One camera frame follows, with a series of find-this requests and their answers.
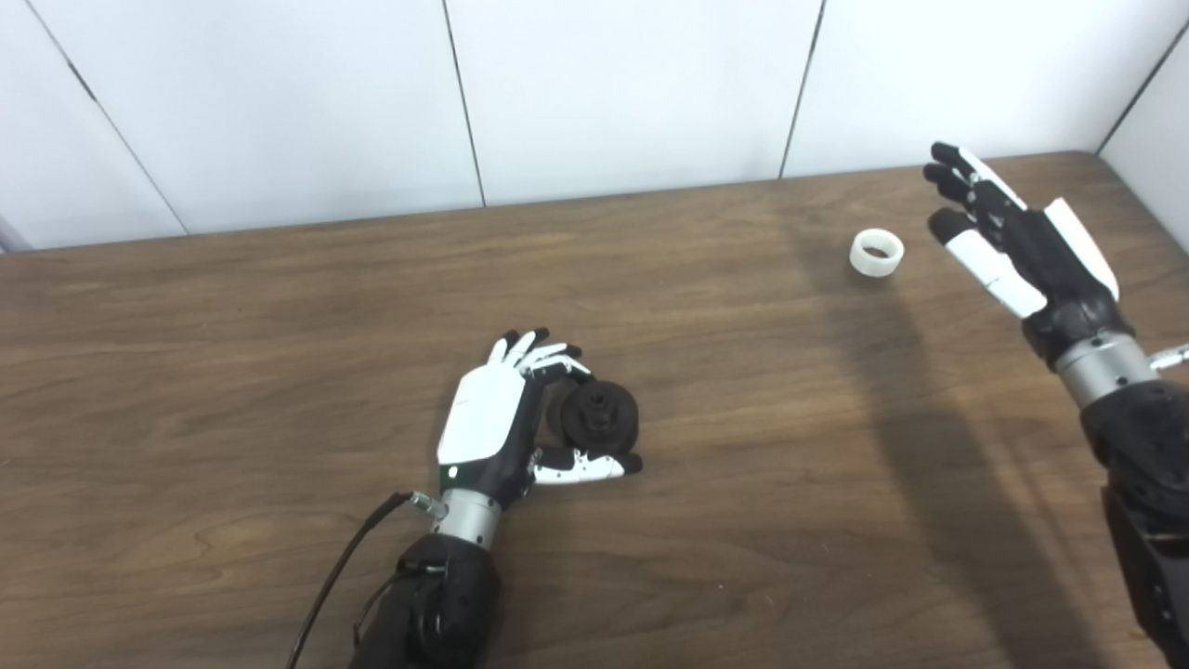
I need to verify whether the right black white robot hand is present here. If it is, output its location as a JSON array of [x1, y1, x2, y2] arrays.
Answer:
[[923, 141, 1136, 368]]

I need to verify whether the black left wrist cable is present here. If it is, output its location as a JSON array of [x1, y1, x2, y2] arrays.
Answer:
[[283, 492, 448, 669]]

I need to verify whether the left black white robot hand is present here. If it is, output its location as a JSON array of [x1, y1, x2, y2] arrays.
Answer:
[[437, 327, 644, 509]]

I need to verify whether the white ring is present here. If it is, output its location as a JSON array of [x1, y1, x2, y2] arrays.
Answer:
[[850, 229, 906, 279]]

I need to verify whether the round black part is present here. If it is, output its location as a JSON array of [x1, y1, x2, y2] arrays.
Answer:
[[548, 379, 641, 456]]

